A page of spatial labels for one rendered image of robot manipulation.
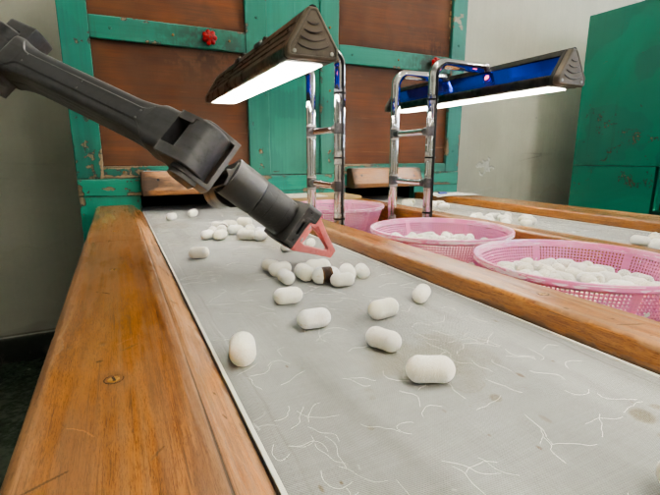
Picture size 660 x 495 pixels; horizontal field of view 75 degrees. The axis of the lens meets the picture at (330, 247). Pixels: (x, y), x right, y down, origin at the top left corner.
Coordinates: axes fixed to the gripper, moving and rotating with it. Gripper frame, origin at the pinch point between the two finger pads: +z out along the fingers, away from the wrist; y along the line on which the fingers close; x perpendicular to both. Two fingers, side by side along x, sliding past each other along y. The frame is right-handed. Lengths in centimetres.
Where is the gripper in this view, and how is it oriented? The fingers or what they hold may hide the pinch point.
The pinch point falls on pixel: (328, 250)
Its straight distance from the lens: 68.6
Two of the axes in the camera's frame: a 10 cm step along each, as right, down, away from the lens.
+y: -4.3, -1.8, 8.8
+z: 7.1, 5.4, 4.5
